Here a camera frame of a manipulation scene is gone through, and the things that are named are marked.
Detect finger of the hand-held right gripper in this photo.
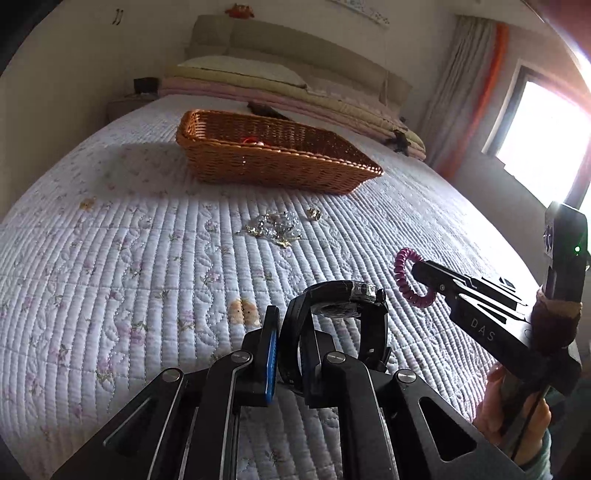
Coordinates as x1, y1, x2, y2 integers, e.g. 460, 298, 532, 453
411, 260, 472, 302
464, 276, 529, 308

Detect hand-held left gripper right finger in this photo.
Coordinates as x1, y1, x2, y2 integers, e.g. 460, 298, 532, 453
300, 329, 527, 480

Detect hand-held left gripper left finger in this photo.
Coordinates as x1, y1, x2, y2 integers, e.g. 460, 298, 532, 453
51, 305, 280, 480

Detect purple coil hair tie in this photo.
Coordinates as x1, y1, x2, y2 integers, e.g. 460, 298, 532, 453
394, 248, 439, 309

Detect black wrist watch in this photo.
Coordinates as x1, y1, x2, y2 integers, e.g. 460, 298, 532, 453
279, 280, 393, 398

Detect brown wicker basket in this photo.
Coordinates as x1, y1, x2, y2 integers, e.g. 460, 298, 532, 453
175, 109, 385, 195

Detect person's right forearm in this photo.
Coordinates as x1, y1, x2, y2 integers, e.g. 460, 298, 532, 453
522, 429, 555, 480

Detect person's right hand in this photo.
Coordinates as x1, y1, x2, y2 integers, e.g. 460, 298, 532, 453
475, 362, 552, 467

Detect tan bear hair clip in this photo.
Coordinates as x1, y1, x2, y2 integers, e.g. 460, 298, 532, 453
228, 298, 264, 326

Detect window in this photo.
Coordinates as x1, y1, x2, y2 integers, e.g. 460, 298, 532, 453
482, 65, 591, 213

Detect folded yellow blanket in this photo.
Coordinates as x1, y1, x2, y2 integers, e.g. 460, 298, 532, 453
165, 65, 423, 149

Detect grey curtain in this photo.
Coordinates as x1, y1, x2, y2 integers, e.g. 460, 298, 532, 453
418, 16, 497, 169

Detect orange curtain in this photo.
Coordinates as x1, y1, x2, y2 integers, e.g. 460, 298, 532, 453
436, 23, 511, 181

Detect pink pillow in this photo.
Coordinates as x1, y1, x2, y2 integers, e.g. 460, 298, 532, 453
305, 78, 372, 104

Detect dark brown wooden object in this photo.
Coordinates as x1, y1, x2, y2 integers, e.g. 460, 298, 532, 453
248, 102, 291, 121

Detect beige padded headboard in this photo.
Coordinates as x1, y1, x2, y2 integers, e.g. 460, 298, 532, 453
187, 14, 413, 100

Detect folded pink blanket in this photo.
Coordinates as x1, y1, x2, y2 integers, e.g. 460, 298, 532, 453
158, 76, 426, 161

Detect white floral pillow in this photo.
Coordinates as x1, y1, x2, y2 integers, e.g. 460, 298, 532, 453
177, 56, 308, 88

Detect beige nightstand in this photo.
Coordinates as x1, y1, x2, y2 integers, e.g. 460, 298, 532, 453
107, 92, 160, 123

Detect brown fuzzy strap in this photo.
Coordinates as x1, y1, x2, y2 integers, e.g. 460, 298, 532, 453
530, 286, 583, 354

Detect silver gold chain necklace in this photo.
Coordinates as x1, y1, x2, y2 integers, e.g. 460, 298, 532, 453
236, 210, 303, 247

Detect pale blue wall decoration strip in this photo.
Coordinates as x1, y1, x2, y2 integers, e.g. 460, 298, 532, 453
330, 0, 391, 24

